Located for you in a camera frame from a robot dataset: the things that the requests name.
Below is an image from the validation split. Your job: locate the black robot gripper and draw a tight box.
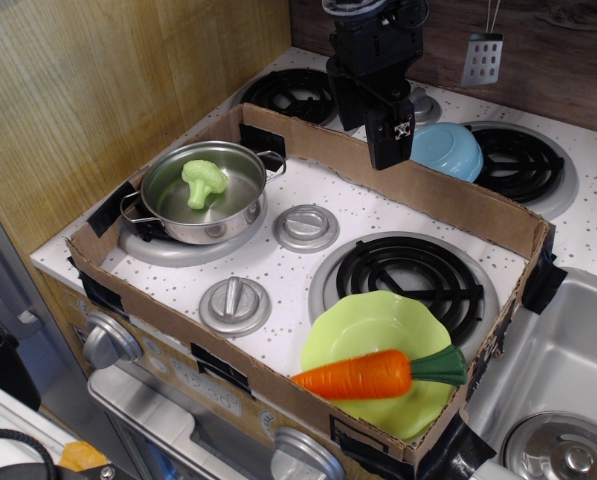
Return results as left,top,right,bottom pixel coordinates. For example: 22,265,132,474
325,1,425,170

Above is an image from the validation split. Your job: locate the orange plastic toy carrot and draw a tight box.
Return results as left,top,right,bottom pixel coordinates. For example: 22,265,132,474
291,345,467,400

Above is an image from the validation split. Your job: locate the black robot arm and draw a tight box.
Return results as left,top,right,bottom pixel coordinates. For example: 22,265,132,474
322,0,430,170

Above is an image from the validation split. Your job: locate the light green plastic plate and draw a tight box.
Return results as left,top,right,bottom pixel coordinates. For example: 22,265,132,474
292,291,467,440

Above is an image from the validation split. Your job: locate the grey back stove knob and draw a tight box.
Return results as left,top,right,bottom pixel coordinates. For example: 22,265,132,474
409,87,442,126

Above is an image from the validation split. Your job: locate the grey stove knob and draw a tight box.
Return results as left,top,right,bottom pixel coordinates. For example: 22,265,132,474
273,204,340,253
198,276,272,338
409,87,442,126

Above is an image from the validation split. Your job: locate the black back left burner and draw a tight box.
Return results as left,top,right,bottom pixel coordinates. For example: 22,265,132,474
232,68,344,132

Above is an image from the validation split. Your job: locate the light blue plastic bowl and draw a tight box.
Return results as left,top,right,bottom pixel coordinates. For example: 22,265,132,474
410,122,484,182

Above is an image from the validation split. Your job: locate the hanging metal spatula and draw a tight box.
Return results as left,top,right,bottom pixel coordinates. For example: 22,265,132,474
461,1,504,88

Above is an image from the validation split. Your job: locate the grey stove knob upper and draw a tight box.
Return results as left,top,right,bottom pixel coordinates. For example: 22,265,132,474
273,204,340,253

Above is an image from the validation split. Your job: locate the black back right burner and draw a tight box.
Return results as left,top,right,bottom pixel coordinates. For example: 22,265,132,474
465,121,579,220

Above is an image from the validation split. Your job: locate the green toy broccoli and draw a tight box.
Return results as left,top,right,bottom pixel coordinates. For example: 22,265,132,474
181,159,228,210

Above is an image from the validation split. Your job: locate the stainless steel pot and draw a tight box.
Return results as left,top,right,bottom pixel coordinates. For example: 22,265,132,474
120,140,287,245

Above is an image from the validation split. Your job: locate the black front right burner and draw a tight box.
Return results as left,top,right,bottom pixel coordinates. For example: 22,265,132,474
308,231,499,357

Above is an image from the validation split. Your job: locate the grey stove knob lower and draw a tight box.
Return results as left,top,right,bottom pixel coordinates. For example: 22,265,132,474
198,276,272,338

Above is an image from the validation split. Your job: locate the stainless steel sink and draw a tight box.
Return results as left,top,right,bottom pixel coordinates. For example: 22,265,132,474
466,269,597,479

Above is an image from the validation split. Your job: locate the oven clock display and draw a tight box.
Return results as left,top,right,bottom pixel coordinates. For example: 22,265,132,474
168,357,242,417

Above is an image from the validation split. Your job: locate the silver oven dial left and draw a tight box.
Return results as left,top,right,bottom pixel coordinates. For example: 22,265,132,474
83,311,143,370

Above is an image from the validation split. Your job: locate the silver oven dial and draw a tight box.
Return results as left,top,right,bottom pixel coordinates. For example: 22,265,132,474
270,426,346,480
83,311,143,370

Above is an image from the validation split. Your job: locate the silver oven dial right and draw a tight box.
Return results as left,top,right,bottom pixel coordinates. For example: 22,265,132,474
270,426,346,480

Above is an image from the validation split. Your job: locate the metal sink drain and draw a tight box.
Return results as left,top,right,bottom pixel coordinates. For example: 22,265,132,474
500,412,597,479

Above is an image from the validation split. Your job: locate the orange object bottom left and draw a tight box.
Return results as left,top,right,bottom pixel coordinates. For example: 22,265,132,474
58,441,108,472

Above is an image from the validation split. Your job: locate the silver oven door handle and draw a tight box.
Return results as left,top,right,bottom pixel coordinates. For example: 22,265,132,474
88,366,272,479

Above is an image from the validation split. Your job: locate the black cable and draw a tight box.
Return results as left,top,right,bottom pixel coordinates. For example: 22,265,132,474
0,428,59,480

